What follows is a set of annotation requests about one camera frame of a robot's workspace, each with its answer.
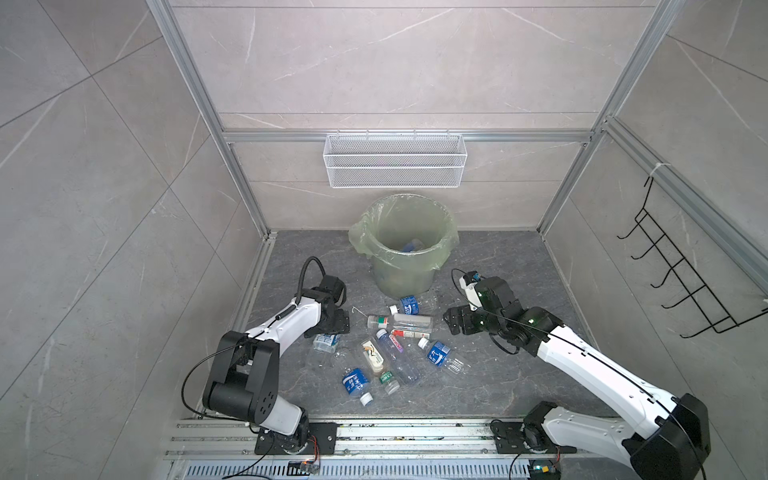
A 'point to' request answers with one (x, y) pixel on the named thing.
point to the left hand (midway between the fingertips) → (331, 321)
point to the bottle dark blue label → (414, 246)
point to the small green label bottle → (388, 378)
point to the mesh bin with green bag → (406, 237)
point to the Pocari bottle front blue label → (355, 381)
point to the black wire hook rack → (716, 317)
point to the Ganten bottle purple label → (398, 357)
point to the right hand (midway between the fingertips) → (457, 310)
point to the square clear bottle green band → (401, 321)
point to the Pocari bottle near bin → (409, 305)
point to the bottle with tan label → (373, 357)
